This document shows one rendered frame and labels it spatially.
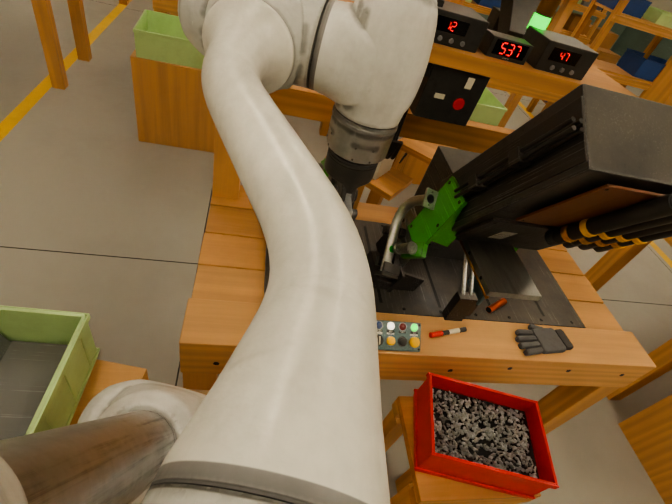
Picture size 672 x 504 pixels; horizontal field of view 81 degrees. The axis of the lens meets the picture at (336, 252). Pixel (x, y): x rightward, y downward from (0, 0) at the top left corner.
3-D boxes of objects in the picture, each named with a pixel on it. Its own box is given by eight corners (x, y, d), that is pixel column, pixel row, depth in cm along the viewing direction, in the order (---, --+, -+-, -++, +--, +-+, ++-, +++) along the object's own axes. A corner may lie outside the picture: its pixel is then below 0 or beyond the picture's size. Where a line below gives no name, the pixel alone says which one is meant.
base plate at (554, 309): (582, 331, 138) (586, 327, 136) (263, 307, 111) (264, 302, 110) (529, 246, 167) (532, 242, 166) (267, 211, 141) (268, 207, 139)
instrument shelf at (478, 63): (633, 113, 117) (643, 100, 115) (341, 41, 96) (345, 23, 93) (587, 78, 135) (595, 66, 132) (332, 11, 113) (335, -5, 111)
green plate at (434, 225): (437, 261, 118) (487, 211, 106) (415, 253, 115) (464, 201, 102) (428, 234, 126) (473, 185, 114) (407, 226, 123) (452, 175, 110)
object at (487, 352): (624, 388, 141) (658, 367, 131) (179, 373, 106) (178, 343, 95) (602, 353, 151) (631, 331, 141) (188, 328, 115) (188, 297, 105)
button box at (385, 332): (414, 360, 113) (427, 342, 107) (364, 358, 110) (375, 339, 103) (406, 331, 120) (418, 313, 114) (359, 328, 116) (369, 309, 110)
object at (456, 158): (486, 264, 147) (540, 191, 124) (411, 256, 140) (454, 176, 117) (469, 231, 160) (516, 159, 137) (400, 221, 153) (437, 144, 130)
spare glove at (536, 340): (553, 325, 133) (558, 321, 131) (572, 353, 126) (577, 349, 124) (505, 327, 127) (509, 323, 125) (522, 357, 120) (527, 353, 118)
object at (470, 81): (466, 127, 117) (492, 77, 107) (413, 116, 113) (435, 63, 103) (453, 108, 126) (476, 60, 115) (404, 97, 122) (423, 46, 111)
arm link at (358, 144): (337, 123, 48) (326, 164, 52) (406, 136, 51) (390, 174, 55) (330, 91, 55) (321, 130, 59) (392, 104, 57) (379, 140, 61)
